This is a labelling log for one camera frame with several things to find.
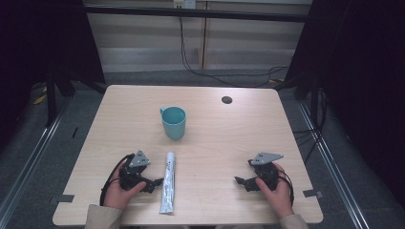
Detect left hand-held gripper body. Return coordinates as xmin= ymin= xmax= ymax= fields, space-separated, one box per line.
xmin=118 ymin=149 xmax=151 ymax=192

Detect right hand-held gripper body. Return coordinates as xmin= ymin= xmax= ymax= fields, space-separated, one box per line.
xmin=247 ymin=152 xmax=285 ymax=192

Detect white toothpaste tube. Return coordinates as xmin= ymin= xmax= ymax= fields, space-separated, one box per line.
xmin=159 ymin=151 xmax=177 ymax=215

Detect teal cup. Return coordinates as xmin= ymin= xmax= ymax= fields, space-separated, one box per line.
xmin=160 ymin=106 xmax=187 ymax=142

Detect person's left hand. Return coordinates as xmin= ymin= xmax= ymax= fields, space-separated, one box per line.
xmin=103 ymin=163 xmax=148 ymax=211

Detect person's right hand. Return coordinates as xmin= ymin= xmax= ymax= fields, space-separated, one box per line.
xmin=255 ymin=162 xmax=295 ymax=219

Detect black metal stand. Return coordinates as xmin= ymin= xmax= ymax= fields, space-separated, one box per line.
xmin=45 ymin=68 xmax=76 ymax=128

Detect dark curtain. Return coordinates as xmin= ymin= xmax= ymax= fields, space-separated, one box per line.
xmin=284 ymin=0 xmax=405 ymax=201
xmin=0 ymin=0 xmax=107 ymax=152

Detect black horizontal metal bar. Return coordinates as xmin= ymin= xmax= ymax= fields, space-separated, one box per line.
xmin=83 ymin=4 xmax=312 ymax=24

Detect right hand-held gripper black cable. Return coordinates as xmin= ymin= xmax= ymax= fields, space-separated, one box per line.
xmin=276 ymin=170 xmax=295 ymax=205

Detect black floor cables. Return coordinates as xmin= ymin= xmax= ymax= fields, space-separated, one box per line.
xmin=291 ymin=88 xmax=330 ymax=164

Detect metal floor rail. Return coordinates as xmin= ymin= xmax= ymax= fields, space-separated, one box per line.
xmin=0 ymin=96 xmax=71 ymax=225
xmin=297 ymin=100 xmax=371 ymax=229

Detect black hanging cable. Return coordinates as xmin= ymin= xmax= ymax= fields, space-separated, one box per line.
xmin=177 ymin=7 xmax=290 ymax=89

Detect white wall outlet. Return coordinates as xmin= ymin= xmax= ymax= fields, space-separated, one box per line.
xmin=173 ymin=0 xmax=197 ymax=10

